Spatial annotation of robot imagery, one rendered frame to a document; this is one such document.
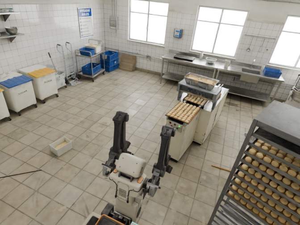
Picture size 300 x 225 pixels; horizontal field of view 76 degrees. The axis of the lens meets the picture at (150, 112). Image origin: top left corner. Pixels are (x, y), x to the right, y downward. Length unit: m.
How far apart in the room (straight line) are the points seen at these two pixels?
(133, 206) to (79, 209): 1.24
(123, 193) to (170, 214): 1.35
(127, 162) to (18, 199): 2.09
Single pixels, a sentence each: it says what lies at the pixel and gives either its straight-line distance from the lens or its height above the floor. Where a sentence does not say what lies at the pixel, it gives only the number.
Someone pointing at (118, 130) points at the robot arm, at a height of 1.51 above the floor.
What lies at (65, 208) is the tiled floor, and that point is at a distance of 3.07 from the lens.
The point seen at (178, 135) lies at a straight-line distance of 3.15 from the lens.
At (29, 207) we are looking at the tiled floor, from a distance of 3.24.
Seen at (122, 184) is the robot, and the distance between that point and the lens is 1.66.
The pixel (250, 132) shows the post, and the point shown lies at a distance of 1.61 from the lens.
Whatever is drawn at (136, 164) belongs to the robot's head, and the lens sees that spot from 1.57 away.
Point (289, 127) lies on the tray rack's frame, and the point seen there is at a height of 1.82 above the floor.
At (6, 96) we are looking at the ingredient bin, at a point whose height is 0.46.
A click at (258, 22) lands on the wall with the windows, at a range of 6.46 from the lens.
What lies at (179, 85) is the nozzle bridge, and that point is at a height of 1.14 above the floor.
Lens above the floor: 2.51
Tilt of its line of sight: 32 degrees down
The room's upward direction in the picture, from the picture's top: 5 degrees clockwise
